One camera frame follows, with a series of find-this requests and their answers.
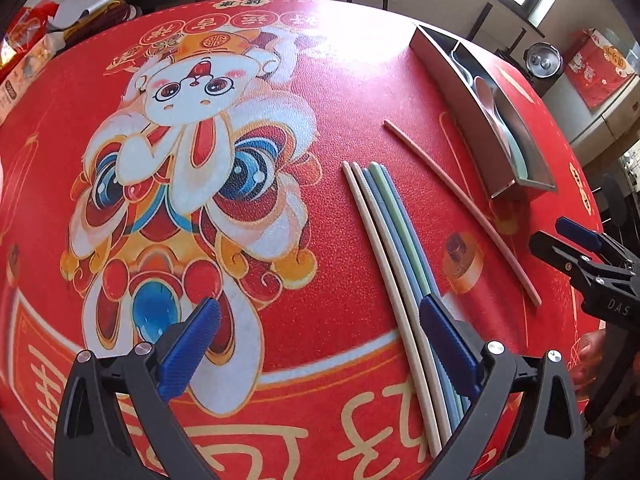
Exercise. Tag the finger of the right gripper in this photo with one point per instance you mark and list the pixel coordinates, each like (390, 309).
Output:
(561, 256)
(578, 234)

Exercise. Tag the metal utensil tray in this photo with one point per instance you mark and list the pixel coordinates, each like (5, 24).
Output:
(520, 108)

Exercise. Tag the pink plastic spoon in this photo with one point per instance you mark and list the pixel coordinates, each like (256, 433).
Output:
(484, 94)

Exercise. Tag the red festive table mat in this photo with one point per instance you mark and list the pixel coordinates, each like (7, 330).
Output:
(199, 150)

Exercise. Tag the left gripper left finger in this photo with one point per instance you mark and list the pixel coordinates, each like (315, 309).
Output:
(91, 438)

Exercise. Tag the beige chopstick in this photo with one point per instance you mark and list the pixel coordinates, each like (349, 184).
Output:
(389, 246)
(400, 314)

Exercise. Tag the tissue pack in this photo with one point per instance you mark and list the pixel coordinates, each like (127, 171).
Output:
(27, 70)

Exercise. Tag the red snack bag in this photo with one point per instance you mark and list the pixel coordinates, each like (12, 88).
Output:
(27, 27)

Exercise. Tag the red gift bag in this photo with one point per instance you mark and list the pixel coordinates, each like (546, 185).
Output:
(595, 67)

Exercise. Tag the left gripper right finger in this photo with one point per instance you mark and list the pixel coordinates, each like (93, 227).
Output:
(545, 440)

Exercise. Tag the steel pot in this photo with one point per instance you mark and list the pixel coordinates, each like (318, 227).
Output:
(543, 61)

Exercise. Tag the green plastic spoon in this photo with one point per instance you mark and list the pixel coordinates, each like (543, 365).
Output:
(517, 156)

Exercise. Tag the blue plastic spoon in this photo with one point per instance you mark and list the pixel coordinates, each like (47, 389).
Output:
(465, 73)

